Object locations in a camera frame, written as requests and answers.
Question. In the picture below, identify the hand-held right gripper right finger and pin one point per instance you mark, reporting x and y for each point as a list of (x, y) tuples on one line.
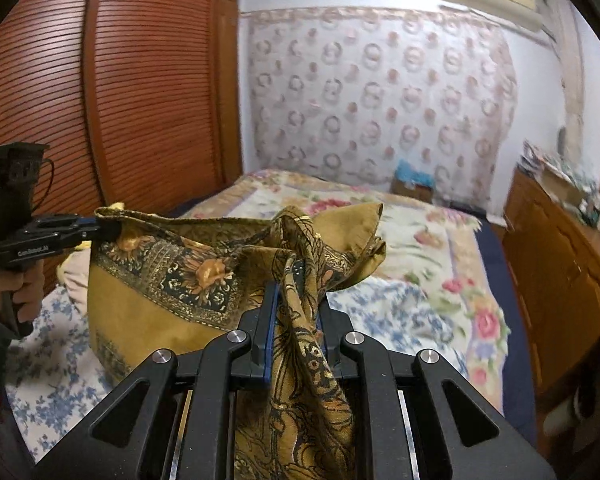
[(342, 355)]

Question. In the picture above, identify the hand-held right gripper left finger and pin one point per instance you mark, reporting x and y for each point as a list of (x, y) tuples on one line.
[(266, 360)]

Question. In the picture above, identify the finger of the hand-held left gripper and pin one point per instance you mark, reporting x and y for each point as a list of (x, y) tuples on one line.
[(92, 230)]

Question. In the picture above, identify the brown patterned shirt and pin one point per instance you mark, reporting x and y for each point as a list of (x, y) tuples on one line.
[(145, 305)]

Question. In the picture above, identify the person's left hand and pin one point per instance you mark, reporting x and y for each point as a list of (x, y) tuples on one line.
[(34, 295)]

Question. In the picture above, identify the blue floral white bedsheet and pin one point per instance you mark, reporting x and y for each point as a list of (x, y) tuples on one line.
[(410, 320)]

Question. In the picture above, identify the floral bed quilt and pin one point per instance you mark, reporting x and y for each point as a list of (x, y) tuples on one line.
[(430, 240)]

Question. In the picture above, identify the wooden louvered wardrobe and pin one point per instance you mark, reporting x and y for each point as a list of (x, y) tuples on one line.
[(155, 85)]

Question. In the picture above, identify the wooden cabinet desk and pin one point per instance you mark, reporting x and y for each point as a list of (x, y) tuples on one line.
[(555, 270)]

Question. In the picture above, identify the circle patterned sheer curtain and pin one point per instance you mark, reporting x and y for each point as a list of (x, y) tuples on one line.
[(380, 85)]

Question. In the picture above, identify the open cardboard box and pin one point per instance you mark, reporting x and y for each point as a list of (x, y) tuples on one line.
[(562, 187)]

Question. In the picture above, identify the stack of papers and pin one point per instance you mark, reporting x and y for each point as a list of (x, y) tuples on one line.
[(537, 156)]

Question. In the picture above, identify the beige lace window curtain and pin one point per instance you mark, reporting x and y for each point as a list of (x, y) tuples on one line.
[(572, 85)]

